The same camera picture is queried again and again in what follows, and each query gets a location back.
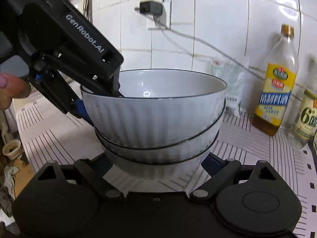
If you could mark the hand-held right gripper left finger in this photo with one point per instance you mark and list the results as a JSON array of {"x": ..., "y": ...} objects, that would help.
[{"x": 100, "y": 164}]

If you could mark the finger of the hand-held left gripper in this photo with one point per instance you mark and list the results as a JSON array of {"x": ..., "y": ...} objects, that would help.
[
  {"x": 83, "y": 110},
  {"x": 115, "y": 86}
]

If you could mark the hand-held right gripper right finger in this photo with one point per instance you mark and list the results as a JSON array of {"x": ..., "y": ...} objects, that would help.
[{"x": 213, "y": 164}]

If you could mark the white ribbed bowl black rim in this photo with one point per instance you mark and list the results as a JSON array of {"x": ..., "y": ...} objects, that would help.
[
  {"x": 203, "y": 142},
  {"x": 158, "y": 169},
  {"x": 153, "y": 114}
]

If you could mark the person's left hand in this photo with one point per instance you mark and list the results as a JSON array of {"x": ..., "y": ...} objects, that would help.
[{"x": 12, "y": 89}]

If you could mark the clear plastic seasoning packet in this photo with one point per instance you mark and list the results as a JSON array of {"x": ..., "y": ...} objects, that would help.
[{"x": 231, "y": 89}]

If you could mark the beige round plastic holder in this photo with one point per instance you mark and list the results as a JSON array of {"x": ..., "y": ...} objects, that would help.
[{"x": 12, "y": 149}]

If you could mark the black power adapter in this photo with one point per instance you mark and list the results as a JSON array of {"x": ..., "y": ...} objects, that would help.
[{"x": 150, "y": 7}]

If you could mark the yellow label cooking wine bottle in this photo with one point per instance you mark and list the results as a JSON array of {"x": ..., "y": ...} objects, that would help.
[{"x": 275, "y": 94}]

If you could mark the crumpled grey rag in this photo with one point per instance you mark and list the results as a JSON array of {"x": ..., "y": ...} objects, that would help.
[{"x": 7, "y": 186}]

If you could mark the pale label clear vinegar bottle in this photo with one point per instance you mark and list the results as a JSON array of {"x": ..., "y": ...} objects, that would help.
[{"x": 305, "y": 121}]

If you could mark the white wall socket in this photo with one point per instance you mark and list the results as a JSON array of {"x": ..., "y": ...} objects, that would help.
[{"x": 162, "y": 17}]

